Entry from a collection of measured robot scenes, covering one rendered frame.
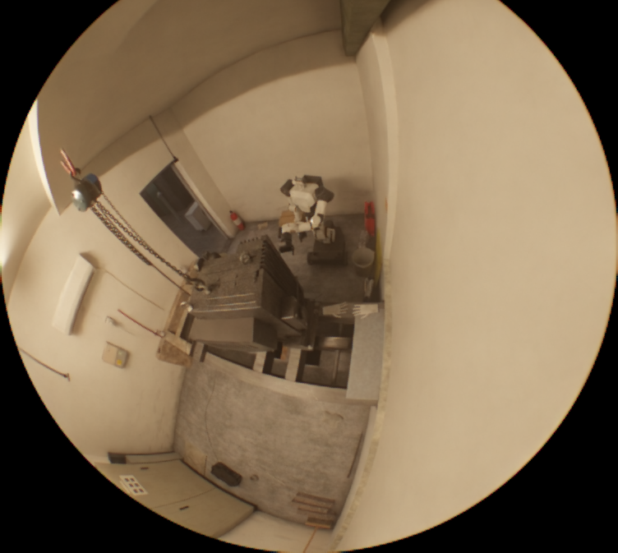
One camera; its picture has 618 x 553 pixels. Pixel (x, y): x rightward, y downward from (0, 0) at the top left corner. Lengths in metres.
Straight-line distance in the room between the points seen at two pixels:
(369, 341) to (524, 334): 1.42
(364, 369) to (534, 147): 1.59
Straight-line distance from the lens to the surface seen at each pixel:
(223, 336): 1.05
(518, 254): 0.32
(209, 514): 3.18
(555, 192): 0.28
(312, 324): 1.70
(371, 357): 1.61
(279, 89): 2.58
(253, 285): 0.88
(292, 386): 1.72
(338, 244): 2.69
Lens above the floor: 2.28
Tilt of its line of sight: 49 degrees down
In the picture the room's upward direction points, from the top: 23 degrees counter-clockwise
